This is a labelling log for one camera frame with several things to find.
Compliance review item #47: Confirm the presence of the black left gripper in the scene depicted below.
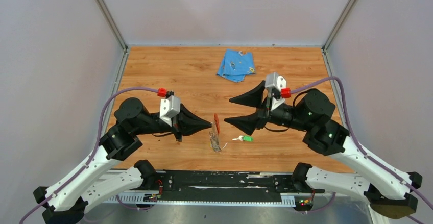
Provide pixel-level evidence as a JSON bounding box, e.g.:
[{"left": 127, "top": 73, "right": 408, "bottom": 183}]
[{"left": 134, "top": 103, "right": 212, "bottom": 141}]

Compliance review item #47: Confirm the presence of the blue folded cloth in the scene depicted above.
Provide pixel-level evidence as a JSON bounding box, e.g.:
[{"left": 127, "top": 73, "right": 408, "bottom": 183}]
[{"left": 216, "top": 49, "right": 257, "bottom": 83}]

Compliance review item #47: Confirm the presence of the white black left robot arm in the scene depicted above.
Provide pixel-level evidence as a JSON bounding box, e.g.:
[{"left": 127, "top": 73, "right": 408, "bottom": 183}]
[{"left": 33, "top": 96, "right": 212, "bottom": 223}]

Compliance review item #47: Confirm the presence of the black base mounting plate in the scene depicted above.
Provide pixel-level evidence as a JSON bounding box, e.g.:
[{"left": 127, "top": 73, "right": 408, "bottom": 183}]
[{"left": 137, "top": 170, "right": 313, "bottom": 203}]

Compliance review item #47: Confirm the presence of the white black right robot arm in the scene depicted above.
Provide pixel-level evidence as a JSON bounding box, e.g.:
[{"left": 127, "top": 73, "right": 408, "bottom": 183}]
[{"left": 225, "top": 81, "right": 422, "bottom": 219}]

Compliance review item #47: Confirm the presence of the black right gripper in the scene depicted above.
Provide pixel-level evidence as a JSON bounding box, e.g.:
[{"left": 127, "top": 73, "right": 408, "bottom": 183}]
[{"left": 222, "top": 81, "right": 308, "bottom": 135}]

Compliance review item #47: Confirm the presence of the metal keyring plate with spring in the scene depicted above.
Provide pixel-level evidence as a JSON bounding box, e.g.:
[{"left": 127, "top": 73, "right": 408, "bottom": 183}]
[{"left": 209, "top": 113, "right": 222, "bottom": 152}]

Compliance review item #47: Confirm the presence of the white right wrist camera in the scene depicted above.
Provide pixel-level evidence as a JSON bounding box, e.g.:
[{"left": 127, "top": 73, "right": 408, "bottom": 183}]
[{"left": 265, "top": 72, "right": 286, "bottom": 111}]

